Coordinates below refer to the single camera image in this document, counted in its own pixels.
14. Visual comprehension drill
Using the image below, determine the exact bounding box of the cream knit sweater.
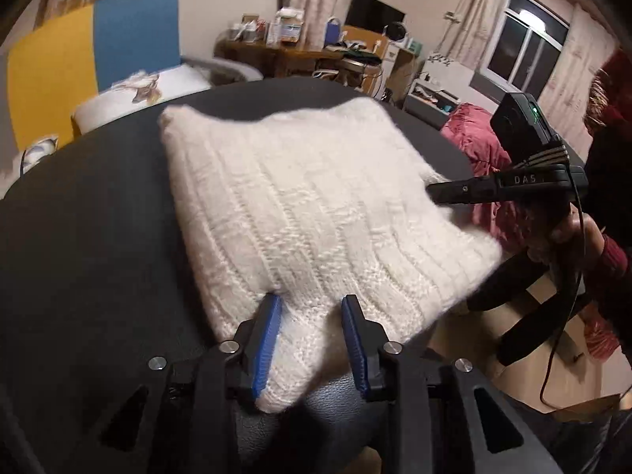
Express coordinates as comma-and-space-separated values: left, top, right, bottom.
160, 98, 502, 413

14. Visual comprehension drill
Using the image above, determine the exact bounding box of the person right hand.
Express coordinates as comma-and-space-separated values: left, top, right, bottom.
523, 205, 605, 273

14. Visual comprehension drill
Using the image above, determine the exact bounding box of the pink red blanket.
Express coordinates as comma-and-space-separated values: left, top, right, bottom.
429, 93, 631, 366

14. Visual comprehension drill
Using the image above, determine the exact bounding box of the low grey tv cabinet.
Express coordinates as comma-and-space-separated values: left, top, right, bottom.
403, 78, 462, 130

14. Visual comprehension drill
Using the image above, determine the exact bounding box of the right side window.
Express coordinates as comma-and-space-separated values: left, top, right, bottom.
470, 0, 570, 103

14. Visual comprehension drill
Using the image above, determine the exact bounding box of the beige right curtain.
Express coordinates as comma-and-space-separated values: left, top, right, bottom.
438, 0, 504, 70

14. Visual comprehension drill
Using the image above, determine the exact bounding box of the brown cardboard storage box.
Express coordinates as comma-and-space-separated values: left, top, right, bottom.
429, 274, 631, 413

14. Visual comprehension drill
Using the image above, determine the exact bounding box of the black monitor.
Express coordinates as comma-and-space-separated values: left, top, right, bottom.
345, 0, 405, 33

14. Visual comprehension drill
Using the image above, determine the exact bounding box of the blue water jug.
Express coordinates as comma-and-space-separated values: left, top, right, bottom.
324, 17, 342, 47

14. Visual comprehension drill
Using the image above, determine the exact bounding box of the wooden desk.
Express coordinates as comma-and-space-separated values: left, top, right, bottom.
214, 26, 419, 103

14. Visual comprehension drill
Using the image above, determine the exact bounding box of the white deer print pillow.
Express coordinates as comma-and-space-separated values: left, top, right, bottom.
73, 64, 212, 135

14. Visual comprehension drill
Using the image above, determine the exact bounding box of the triangle pattern pillow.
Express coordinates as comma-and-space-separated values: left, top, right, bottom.
19, 136, 59, 175

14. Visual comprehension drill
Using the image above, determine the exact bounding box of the grey yellow blue sofa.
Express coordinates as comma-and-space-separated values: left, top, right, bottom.
1, 0, 262, 192

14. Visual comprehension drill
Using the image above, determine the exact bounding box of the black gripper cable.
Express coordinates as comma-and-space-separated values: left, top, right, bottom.
539, 167, 624, 413

